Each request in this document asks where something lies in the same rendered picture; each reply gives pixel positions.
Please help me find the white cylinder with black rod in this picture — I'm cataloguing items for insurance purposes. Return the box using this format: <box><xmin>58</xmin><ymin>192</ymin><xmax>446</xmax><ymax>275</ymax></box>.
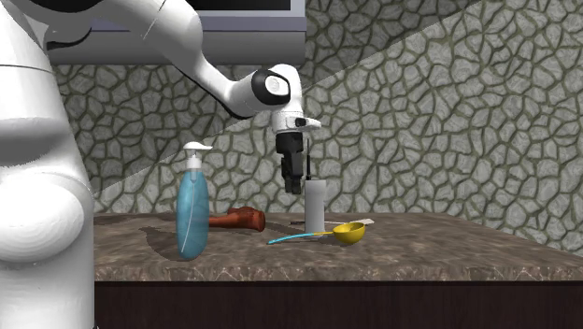
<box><xmin>304</xmin><ymin>137</ymin><xmax>328</xmax><ymax>235</ymax></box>

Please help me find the red-brown wooden pepper mill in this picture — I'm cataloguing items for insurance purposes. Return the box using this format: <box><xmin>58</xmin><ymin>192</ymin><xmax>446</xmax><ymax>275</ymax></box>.
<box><xmin>207</xmin><ymin>206</ymin><xmax>267</xmax><ymax>233</ymax></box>

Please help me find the blue soap dispenser bottle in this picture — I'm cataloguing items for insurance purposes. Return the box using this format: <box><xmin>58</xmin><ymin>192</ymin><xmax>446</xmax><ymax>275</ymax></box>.
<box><xmin>176</xmin><ymin>141</ymin><xmax>214</xmax><ymax>262</ymax></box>

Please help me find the dark wooden counter cabinet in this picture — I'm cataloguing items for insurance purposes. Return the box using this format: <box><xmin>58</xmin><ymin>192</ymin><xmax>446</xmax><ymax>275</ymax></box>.
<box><xmin>93</xmin><ymin>280</ymin><xmax>583</xmax><ymax>329</ymax></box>

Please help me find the yellow ladle with blue handle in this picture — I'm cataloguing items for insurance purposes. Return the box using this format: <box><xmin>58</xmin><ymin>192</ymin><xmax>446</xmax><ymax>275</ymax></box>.
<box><xmin>266</xmin><ymin>222</ymin><xmax>367</xmax><ymax>246</ymax></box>

